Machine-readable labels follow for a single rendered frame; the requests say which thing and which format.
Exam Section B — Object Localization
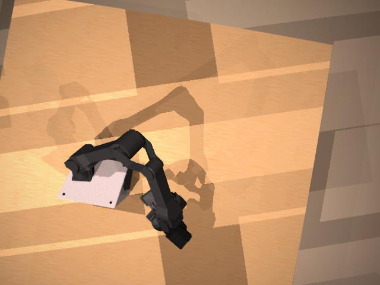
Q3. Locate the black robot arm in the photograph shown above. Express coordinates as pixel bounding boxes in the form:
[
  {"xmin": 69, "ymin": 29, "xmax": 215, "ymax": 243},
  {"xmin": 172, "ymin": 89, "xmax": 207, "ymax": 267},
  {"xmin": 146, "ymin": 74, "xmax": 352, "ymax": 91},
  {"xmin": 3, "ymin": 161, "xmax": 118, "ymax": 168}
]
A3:
[{"xmin": 64, "ymin": 129, "xmax": 192, "ymax": 249}]

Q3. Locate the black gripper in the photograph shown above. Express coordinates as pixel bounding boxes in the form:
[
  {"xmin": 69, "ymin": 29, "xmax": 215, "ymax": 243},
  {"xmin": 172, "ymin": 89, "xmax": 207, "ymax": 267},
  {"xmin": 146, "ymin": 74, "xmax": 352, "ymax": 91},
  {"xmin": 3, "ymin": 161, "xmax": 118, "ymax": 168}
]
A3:
[{"xmin": 141, "ymin": 190, "xmax": 187, "ymax": 229}]

